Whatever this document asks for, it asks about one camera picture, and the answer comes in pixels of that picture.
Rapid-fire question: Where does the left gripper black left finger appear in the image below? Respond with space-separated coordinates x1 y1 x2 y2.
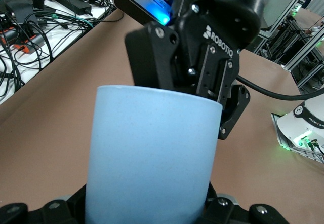
0 183 88 224

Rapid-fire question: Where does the orange and black device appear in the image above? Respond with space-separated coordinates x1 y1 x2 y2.
0 28 48 55

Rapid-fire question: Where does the aluminium frame structure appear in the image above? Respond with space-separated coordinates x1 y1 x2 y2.
252 0 324 89

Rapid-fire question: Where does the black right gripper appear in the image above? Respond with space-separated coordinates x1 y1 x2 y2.
171 0 273 106

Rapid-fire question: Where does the flat black box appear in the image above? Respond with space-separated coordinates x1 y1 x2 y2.
4 0 39 24

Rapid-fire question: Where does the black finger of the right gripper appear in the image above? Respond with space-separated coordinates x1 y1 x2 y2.
125 21 181 90
217 84 252 141

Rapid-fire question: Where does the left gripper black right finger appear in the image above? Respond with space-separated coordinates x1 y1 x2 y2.
198 180 290 224

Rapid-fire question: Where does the light blue cup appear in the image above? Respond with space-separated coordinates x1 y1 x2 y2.
84 85 224 224

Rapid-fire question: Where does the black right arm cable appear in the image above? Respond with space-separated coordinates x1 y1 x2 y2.
236 75 324 101

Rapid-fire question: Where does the black power brick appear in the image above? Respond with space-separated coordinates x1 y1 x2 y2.
51 0 94 16

